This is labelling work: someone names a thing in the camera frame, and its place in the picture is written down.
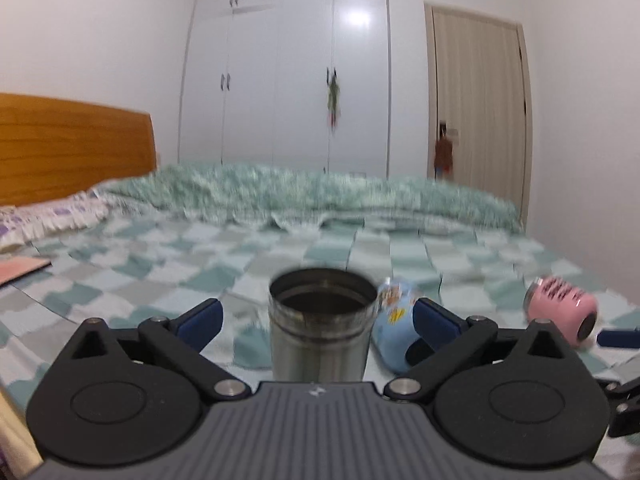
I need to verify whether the green hanging ornament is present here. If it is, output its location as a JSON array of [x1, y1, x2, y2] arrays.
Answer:
[[326, 68, 341, 131]]

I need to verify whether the stainless steel cup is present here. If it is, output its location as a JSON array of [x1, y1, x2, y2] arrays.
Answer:
[[268, 268, 378, 384]]

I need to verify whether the white wardrobe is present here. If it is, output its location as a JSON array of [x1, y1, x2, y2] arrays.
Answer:
[[178, 0, 390, 177]]

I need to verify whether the green floral duvet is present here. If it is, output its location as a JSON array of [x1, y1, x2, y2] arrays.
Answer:
[[94, 162, 523, 233]]

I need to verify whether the pink book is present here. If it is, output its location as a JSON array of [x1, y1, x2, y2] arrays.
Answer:
[[0, 256, 51, 286]]

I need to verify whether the pink text cup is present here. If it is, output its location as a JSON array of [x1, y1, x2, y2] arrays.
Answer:
[[523, 275, 598, 348]]

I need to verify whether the beige wooden door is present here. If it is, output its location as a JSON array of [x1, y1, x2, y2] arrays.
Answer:
[[424, 3, 533, 222]]

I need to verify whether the purple floral pillow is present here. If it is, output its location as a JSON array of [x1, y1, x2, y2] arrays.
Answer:
[[1, 192, 110, 252]]

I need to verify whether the blue cartoon cup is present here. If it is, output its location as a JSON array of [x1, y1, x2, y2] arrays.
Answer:
[[372, 278, 428, 374]]

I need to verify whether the wooden headboard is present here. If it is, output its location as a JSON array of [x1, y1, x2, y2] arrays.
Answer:
[[1, 93, 157, 206]]

